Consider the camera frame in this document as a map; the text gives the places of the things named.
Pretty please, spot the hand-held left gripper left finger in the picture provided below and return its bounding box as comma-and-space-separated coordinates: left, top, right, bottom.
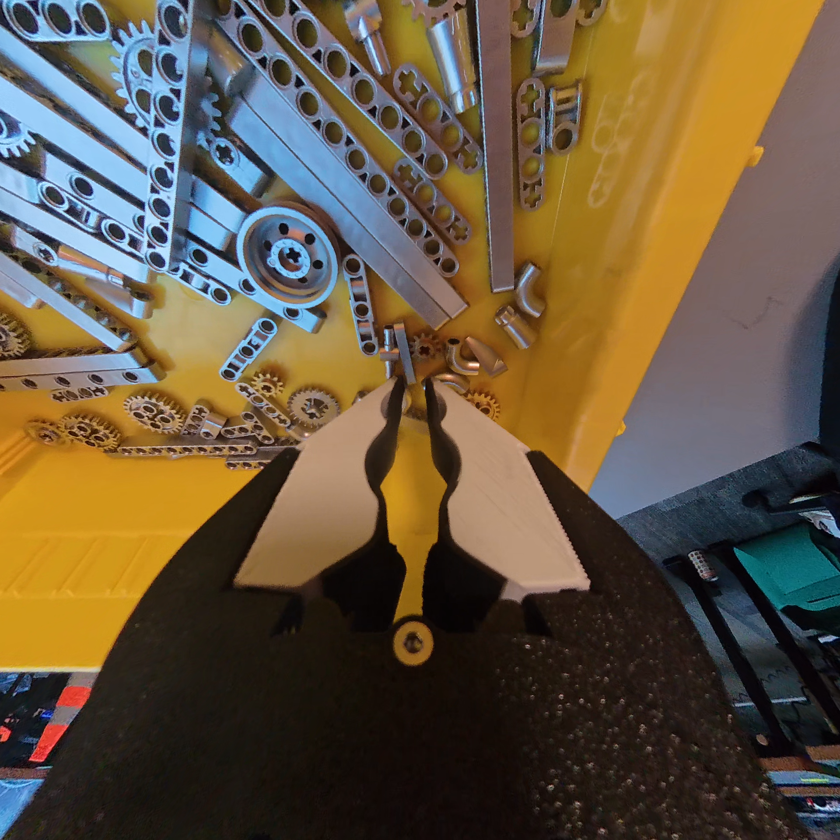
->
233, 377, 406, 611

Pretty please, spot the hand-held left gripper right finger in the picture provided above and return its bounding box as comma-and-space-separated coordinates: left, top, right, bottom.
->
421, 377, 592, 601

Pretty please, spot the small silver axle connector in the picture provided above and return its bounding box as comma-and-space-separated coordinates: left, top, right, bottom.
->
381, 322, 418, 385

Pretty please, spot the yellow plastic bin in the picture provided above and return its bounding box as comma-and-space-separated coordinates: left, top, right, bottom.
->
0, 0, 828, 673

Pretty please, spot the pile of silver beam parts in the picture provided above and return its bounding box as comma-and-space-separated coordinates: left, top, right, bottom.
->
0, 0, 586, 473

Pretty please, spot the silver pulley wheel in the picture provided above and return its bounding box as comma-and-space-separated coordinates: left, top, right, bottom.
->
236, 202, 342, 309

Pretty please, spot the green fabric seat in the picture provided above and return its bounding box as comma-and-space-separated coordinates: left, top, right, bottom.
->
734, 521, 840, 614

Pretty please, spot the orange traffic cone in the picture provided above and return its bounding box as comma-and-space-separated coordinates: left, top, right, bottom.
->
29, 686, 93, 765

